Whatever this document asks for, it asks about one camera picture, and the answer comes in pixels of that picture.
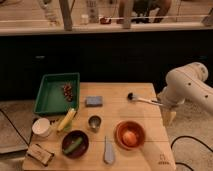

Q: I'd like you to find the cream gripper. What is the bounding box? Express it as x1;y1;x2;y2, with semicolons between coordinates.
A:
162;108;176;126

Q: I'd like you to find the blue sponge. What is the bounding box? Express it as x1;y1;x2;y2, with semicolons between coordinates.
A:
85;96;103;107

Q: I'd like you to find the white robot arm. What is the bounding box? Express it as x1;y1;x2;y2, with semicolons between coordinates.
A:
158;62;213;126

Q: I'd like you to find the orange bowl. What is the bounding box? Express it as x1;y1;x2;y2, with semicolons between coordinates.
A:
114;121;146;150

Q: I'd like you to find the black head dish brush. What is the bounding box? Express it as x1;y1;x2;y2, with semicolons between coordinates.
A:
127;93;162;106

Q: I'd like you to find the orange fruit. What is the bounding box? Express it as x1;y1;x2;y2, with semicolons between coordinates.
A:
122;131;137;146

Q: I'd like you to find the small metal cup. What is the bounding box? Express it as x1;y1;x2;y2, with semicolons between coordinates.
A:
88;115;101;132

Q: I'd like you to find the green cucumber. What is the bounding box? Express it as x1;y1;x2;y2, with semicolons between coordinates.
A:
63;137;83;154

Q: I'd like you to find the dark brown bowl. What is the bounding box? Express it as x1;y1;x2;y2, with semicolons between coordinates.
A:
62;130;89;159

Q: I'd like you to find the yellow corn cob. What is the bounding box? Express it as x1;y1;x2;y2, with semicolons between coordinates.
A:
57;108;76;132

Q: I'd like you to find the bunch of red grapes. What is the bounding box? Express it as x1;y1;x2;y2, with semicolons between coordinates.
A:
63;83;73;102

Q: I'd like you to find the green plastic tray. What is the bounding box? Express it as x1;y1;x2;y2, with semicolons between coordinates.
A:
34;73;80;116

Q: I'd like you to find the red object on floor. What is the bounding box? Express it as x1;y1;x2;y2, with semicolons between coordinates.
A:
100;17;111;25

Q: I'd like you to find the wooden table leg right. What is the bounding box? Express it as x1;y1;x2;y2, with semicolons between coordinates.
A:
123;0;134;29

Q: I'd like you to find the wooden table leg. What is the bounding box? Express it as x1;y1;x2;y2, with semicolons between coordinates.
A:
59;0;72;31
123;0;134;29

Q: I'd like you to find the white ceramic cup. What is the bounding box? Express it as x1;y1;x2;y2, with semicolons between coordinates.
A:
32;118;51;137

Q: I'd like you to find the small white bottle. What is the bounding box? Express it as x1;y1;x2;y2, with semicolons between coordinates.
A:
81;14;89;25

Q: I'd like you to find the wooden table leg left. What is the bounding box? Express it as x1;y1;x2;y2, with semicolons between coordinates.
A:
59;0;72;31

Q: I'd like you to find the black cable right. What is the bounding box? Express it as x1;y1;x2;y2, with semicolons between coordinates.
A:
170;135;213;171

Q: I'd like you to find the black cable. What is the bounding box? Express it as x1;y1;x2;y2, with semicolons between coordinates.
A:
170;135;213;171
0;109;34;148

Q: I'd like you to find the black cable left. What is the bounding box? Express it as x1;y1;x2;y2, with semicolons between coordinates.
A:
0;109;34;148

